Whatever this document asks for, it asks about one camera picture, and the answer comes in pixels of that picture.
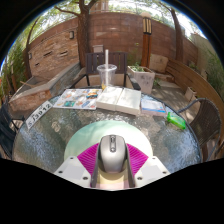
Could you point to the colourful picture magazine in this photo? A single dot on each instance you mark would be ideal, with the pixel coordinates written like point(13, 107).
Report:
point(75, 99)

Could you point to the forked tree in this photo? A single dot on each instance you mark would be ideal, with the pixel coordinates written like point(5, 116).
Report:
point(84, 36)

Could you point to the wooden bollard lamp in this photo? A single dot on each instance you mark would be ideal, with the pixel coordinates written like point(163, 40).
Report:
point(146, 46)

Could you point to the curved wooden bench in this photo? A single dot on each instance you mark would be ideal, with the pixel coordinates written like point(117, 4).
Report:
point(190, 78)

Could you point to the green plastic object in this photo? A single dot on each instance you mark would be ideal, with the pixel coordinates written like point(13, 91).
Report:
point(176, 120)

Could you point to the dark wooden slatted chair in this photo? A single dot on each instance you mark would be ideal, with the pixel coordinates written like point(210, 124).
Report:
point(91, 61)

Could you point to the wall lamp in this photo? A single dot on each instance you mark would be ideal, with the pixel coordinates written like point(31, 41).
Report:
point(71, 35)
point(30, 55)

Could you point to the clear plastic cup with straw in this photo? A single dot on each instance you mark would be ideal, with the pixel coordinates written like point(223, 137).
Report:
point(106, 75)

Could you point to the white planter box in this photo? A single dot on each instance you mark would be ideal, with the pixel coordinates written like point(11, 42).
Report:
point(143, 80)

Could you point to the grey computer mouse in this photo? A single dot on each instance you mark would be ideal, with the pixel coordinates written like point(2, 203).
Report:
point(112, 155)

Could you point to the beige stone block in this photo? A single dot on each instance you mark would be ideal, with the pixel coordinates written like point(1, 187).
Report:
point(159, 63)

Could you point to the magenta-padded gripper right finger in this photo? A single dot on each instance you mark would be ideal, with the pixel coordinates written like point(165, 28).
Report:
point(137, 160)

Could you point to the white utility box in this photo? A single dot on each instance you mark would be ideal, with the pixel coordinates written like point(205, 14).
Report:
point(98, 48)

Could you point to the blue-covered book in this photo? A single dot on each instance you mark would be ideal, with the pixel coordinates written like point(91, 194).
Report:
point(152, 106)

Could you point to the open white book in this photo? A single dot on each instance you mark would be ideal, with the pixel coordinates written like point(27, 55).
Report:
point(120, 100)

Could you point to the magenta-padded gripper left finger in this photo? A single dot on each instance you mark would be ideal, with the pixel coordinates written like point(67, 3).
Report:
point(87, 160)

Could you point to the brown wicker chair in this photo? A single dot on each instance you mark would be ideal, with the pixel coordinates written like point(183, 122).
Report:
point(208, 123)

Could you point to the slim leaning tree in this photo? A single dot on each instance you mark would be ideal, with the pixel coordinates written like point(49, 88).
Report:
point(178, 36)

